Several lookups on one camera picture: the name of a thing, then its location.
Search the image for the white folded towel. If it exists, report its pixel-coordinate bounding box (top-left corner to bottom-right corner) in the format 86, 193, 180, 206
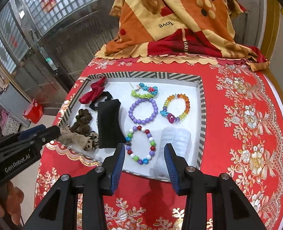
152, 127, 191, 180

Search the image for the multicolor round bead bracelet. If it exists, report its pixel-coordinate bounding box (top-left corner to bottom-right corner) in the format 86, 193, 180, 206
125, 125, 157, 165

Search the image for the striped chevron tray box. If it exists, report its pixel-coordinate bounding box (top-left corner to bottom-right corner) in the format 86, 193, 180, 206
57, 71, 207, 182

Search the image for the dark red velvet bow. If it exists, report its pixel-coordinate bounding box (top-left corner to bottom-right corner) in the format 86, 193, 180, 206
79, 77, 106, 104

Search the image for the purple bead bracelet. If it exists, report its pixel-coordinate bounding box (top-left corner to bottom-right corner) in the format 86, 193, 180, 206
128, 97, 159, 125

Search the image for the red bag on floor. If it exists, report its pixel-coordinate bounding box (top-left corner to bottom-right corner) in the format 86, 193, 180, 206
23, 99, 44, 124

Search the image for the colorful flower bead bracelet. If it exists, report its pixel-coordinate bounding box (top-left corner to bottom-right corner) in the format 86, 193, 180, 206
129, 82, 159, 99

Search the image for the red floral embroidered tablecloth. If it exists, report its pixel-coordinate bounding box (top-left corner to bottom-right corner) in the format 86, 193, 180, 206
34, 57, 283, 230

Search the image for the orange cream love blanket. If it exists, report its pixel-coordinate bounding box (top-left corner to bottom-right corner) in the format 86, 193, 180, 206
96, 0, 269, 71

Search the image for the amber rainbow crystal bracelet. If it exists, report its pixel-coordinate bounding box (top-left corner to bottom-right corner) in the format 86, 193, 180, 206
159, 93, 191, 124

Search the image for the black fabric pouch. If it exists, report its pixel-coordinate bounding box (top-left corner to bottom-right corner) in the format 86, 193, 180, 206
97, 99, 126, 149

